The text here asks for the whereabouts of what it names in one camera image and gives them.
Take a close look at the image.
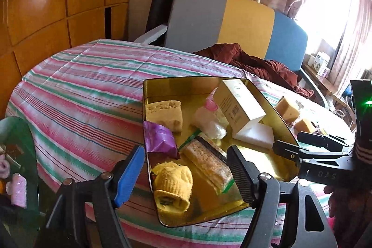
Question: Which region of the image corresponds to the maroon cloth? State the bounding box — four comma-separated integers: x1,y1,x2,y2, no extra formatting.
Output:
193,43,314,99

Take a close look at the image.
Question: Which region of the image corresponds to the large yellow sponge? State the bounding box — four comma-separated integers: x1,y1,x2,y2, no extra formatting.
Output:
275,96,301,122

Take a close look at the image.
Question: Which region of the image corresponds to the green glass table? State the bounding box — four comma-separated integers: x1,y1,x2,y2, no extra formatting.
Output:
0,117,40,237

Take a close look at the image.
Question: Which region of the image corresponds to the cracker packet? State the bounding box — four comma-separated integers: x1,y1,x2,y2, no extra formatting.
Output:
179,132,236,196

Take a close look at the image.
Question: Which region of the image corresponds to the clear plastic bag pink cap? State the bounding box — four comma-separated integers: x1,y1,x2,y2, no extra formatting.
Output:
192,88,230,139

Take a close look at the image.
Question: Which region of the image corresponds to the pink hair roller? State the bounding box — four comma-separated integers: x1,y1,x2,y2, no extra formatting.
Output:
6,173,27,209

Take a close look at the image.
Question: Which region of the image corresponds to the gold tin box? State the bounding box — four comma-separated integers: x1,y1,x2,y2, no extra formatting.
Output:
143,76,301,228

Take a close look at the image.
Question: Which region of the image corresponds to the person's right hand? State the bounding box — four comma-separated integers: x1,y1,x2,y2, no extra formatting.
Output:
323,182,372,225

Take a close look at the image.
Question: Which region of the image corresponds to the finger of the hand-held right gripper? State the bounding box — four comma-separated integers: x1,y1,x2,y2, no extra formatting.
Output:
272,139,351,168
296,131,355,151

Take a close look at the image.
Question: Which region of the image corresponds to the white foam block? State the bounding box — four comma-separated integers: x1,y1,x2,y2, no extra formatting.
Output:
232,117,275,150

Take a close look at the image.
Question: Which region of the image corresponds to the wooden side table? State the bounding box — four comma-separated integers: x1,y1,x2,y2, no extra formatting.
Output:
302,62,353,106

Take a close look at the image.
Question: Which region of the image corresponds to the grey yellow blue chair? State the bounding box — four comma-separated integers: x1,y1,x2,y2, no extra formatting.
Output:
134,0,329,109

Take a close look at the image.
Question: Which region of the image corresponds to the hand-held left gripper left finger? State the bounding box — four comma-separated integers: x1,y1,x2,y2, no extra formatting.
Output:
38,146,145,248

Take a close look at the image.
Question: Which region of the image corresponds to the beige carton box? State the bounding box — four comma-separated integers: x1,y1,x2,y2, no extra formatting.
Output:
213,79,266,132

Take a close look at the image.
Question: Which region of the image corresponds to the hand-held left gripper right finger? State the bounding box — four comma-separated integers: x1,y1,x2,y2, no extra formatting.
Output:
227,146,339,248

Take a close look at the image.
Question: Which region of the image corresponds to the striped tablecloth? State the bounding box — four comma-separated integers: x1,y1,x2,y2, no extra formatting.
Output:
5,39,353,248

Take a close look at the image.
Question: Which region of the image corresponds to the pale porous sponge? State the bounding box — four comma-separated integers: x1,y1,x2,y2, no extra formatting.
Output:
145,100,183,133

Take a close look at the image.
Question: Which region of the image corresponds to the small yellow sponge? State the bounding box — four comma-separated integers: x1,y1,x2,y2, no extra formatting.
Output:
295,117,317,133

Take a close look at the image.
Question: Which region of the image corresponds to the purple snack packet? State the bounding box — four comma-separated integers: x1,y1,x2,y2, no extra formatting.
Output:
144,121,179,158

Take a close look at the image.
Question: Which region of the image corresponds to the yellow sock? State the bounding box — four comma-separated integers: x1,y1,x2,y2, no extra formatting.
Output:
152,162,194,212

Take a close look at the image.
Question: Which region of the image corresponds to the white box green label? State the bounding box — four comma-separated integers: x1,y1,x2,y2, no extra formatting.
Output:
308,52,331,76

